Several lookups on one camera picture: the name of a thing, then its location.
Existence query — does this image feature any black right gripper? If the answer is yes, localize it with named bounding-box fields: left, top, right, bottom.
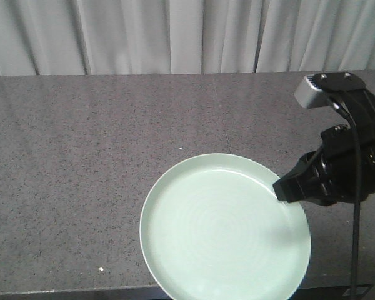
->
left=272, top=89, right=375, bottom=206

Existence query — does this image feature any light green round plate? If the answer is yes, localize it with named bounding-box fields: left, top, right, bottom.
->
left=139, top=153, right=311, bottom=299

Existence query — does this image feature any white pleated curtain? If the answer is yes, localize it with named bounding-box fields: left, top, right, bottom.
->
left=0, top=1, right=375, bottom=76

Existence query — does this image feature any black camera cable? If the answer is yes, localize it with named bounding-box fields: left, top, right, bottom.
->
left=331, top=90, right=363, bottom=300

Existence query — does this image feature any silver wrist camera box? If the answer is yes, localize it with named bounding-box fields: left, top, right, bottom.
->
left=294, top=72, right=341, bottom=111

